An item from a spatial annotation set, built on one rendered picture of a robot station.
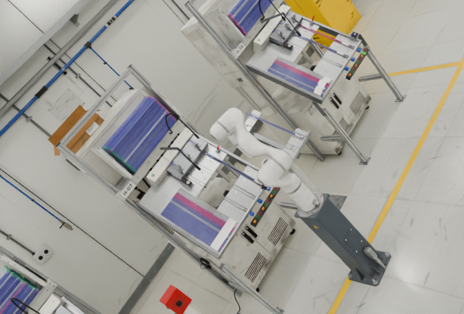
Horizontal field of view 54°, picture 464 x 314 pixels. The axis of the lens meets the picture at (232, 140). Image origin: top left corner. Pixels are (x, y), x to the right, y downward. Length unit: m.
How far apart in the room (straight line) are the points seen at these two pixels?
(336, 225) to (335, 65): 1.47
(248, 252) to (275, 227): 0.31
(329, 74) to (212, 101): 1.91
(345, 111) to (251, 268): 1.65
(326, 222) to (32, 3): 3.37
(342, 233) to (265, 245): 0.95
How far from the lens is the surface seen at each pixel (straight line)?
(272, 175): 2.57
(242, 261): 3.61
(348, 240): 2.97
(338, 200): 3.83
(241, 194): 3.23
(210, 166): 3.34
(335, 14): 5.99
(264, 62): 3.82
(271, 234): 3.73
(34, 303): 3.25
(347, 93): 4.29
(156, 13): 5.15
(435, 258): 3.11
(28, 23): 4.73
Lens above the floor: 2.38
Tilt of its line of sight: 24 degrees down
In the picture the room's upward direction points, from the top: 44 degrees counter-clockwise
